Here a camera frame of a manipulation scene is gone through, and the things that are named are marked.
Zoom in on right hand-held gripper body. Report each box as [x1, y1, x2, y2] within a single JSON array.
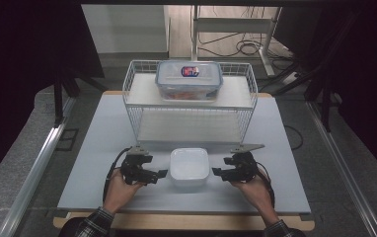
[[223, 143, 265, 183]]

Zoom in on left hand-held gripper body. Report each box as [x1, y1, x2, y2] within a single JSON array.
[[120, 144, 160, 186]]

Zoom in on white square bowl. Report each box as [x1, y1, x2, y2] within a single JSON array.
[[169, 147, 210, 188]]

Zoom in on white wire rack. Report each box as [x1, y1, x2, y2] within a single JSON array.
[[121, 59, 260, 146]]

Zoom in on clear container with blue lid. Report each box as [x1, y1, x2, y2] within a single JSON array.
[[154, 60, 224, 102]]

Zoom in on person's left hand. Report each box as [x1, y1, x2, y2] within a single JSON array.
[[103, 167, 145, 215]]

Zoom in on person's right hand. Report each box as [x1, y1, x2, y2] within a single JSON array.
[[229, 171, 279, 228]]

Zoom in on black stand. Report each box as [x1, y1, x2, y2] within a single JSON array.
[[52, 70, 81, 128], [303, 65, 343, 133]]

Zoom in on white cabinet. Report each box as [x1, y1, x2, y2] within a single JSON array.
[[81, 4, 171, 55]]

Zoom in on black curtain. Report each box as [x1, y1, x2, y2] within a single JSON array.
[[273, 0, 377, 187], [0, 0, 106, 193]]

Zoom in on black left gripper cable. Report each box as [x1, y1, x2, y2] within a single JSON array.
[[102, 146, 134, 202]]

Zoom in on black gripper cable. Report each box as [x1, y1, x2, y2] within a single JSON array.
[[102, 146, 134, 202], [255, 160, 276, 209]]

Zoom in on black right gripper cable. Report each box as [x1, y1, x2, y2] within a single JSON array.
[[255, 160, 276, 209]]

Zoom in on black floor cable loop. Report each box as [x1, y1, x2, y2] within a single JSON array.
[[283, 123, 305, 151]]

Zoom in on black floor socket frame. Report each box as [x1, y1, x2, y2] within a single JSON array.
[[55, 127, 80, 152]]

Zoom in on aluminium rail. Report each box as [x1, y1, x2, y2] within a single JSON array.
[[306, 100, 377, 237], [0, 96, 76, 237]]

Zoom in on black floor cables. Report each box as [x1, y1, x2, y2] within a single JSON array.
[[197, 31, 297, 61]]

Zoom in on white metal desk frame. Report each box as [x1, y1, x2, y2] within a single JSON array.
[[190, 4, 283, 77]]

